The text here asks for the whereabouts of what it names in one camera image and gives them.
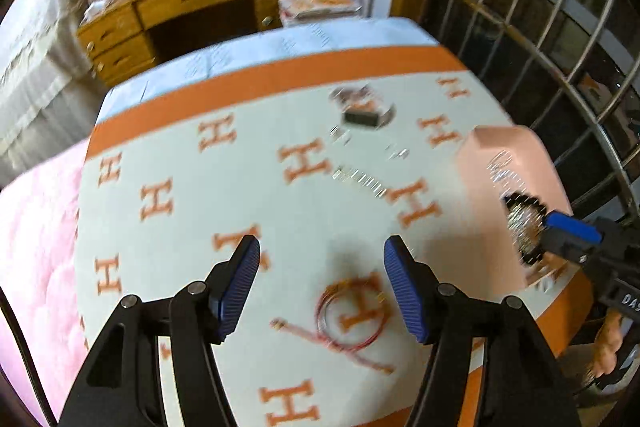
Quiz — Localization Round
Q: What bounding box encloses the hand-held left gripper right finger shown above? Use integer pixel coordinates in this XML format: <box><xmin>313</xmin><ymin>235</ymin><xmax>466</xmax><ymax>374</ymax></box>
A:
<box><xmin>383</xmin><ymin>234</ymin><xmax>583</xmax><ymax>427</ymax></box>

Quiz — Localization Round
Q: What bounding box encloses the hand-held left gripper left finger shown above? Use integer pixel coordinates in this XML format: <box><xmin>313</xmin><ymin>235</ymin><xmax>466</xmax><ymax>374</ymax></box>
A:
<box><xmin>59</xmin><ymin>234</ymin><xmax>262</xmax><ymax>427</ymax></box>

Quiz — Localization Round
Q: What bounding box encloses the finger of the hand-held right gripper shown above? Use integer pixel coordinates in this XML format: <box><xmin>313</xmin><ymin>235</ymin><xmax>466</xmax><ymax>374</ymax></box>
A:
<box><xmin>546</xmin><ymin>212</ymin><xmax>603</xmax><ymax>244</ymax></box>
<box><xmin>542</xmin><ymin>229</ymin><xmax>593</xmax><ymax>265</ymax></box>

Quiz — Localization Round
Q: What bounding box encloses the black bead bracelet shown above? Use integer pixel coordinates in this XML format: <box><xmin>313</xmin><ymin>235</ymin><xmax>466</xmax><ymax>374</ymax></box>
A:
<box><xmin>501</xmin><ymin>193</ymin><xmax>548</xmax><ymax>265</ymax></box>

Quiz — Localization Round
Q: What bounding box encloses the red string bracelet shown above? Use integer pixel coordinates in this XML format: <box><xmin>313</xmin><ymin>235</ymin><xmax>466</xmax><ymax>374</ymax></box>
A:
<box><xmin>270</xmin><ymin>274</ymin><xmax>396</xmax><ymax>375</ymax></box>

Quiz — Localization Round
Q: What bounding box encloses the pink paper box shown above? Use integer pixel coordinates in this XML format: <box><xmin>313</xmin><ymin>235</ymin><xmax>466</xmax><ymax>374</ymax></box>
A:
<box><xmin>452</xmin><ymin>125</ymin><xmax>573</xmax><ymax>290</ymax></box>

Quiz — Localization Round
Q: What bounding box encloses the person's right hand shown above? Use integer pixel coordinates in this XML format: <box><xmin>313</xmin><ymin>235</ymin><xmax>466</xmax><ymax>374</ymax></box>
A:
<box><xmin>592</xmin><ymin>311</ymin><xmax>626</xmax><ymax>380</ymax></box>

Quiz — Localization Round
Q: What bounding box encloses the orange patterned blanket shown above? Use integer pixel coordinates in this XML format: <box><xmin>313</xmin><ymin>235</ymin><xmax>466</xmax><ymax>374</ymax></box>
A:
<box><xmin>72</xmin><ymin>44</ymin><xmax>596</xmax><ymax>427</ymax></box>

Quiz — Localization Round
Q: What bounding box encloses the metal window grille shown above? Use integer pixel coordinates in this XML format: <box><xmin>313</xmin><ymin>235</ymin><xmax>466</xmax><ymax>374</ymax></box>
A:
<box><xmin>420</xmin><ymin>0</ymin><xmax>640</xmax><ymax>228</ymax></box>

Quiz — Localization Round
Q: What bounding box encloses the smartwatch with pink band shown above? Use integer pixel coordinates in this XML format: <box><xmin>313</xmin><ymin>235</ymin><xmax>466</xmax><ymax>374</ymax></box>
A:
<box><xmin>330</xmin><ymin>86</ymin><xmax>396</xmax><ymax>130</ymax></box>

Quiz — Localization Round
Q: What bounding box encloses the pink blanket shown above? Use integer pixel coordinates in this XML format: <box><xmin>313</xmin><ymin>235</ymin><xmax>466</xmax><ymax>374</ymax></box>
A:
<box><xmin>0</xmin><ymin>139</ymin><xmax>108</xmax><ymax>427</ymax></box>

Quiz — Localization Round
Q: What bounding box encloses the light blue printed sheet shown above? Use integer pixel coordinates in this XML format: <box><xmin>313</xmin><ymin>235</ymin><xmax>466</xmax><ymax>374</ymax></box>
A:
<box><xmin>95</xmin><ymin>18</ymin><xmax>441</xmax><ymax>125</ymax></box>

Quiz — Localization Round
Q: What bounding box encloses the magazine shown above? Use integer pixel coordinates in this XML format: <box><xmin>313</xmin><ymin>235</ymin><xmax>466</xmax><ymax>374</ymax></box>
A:
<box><xmin>277</xmin><ymin>0</ymin><xmax>363</xmax><ymax>28</ymax></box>

